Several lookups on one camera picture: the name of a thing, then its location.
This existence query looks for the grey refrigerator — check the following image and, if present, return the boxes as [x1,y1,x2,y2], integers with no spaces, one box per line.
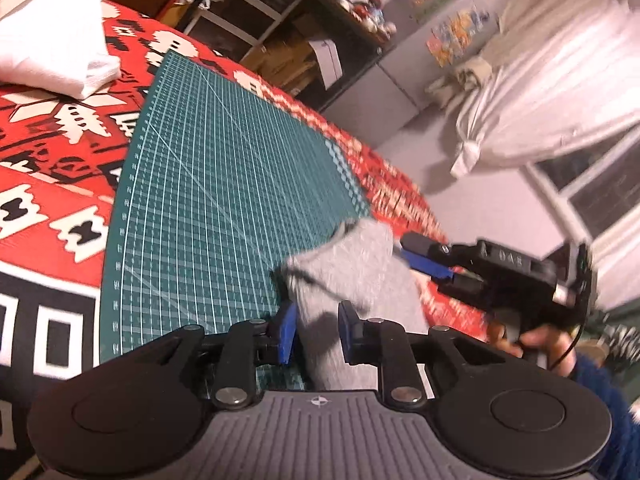
[320,0,501,146]

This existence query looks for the green cutting mat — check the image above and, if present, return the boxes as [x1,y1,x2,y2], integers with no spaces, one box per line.
[97,51,373,393]

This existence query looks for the white folded cloth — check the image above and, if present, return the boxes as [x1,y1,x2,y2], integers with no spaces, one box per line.
[0,0,122,101]

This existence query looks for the white cardboard box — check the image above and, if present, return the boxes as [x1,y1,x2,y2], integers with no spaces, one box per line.
[307,39,343,90]

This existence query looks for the row of brown cardboard boxes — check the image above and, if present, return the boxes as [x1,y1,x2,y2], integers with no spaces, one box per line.
[245,30,326,96]

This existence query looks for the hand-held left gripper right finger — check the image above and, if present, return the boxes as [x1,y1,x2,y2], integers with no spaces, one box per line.
[338,300,501,406]

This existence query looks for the grey knit sweater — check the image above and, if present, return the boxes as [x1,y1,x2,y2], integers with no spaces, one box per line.
[280,218,431,393]

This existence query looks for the row of small figurines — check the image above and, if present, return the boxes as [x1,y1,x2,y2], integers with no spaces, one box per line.
[335,0,398,36]

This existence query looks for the black cable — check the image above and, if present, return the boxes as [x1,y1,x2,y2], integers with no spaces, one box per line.
[547,305,590,368]

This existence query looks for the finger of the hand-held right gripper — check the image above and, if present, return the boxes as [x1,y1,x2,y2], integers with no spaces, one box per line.
[401,232,453,263]
[399,249,457,283]

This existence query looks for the beige hanging cloth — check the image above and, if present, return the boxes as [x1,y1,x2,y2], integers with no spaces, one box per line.
[425,55,501,111]

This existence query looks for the colourful fridge magnets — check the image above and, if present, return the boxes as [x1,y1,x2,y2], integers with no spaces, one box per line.
[425,7,496,68]

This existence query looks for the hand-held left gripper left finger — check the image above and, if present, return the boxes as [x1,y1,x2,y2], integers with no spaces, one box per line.
[145,300,299,408]

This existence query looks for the person's right hand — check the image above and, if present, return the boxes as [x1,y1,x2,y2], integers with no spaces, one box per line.
[487,324,577,378]

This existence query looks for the white window frame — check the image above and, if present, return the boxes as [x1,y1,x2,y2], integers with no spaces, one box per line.
[525,125,640,311]

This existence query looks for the black metal rack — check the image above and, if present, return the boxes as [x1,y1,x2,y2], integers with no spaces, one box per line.
[165,0,396,111]

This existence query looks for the white tied curtain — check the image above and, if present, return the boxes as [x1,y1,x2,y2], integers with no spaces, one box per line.
[450,0,640,178]

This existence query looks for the person's right forearm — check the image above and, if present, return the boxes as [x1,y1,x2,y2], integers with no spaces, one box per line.
[547,355,640,480]

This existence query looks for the red patterned blanket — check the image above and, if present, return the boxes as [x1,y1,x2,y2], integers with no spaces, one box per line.
[0,0,488,466]

